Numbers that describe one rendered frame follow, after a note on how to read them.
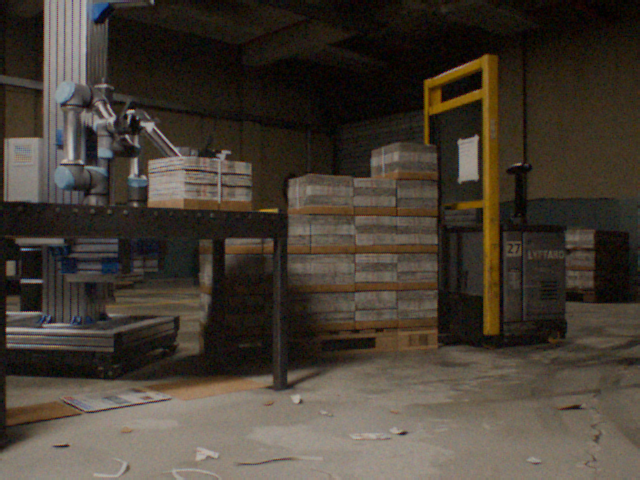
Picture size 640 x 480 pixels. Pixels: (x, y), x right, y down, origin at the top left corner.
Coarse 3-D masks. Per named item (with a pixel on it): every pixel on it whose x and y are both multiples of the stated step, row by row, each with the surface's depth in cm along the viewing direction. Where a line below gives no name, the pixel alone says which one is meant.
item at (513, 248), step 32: (480, 224) 457; (512, 224) 435; (544, 224) 447; (448, 256) 488; (480, 256) 453; (512, 256) 432; (544, 256) 441; (448, 288) 488; (480, 288) 452; (512, 288) 431; (544, 288) 441; (512, 320) 431; (544, 320) 443
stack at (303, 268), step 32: (288, 224) 392; (320, 224) 399; (352, 224) 407; (384, 224) 415; (256, 256) 384; (288, 256) 391; (320, 256) 399; (352, 256) 406; (384, 256) 415; (256, 320) 384; (288, 320) 391; (320, 320) 399; (352, 320) 407; (256, 352) 397; (288, 352) 404; (320, 352) 398; (352, 352) 405
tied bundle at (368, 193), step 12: (360, 180) 409; (372, 180) 412; (384, 180) 416; (396, 180) 418; (360, 192) 410; (372, 192) 412; (384, 192) 415; (360, 204) 409; (372, 204) 412; (384, 204) 414; (384, 216) 418
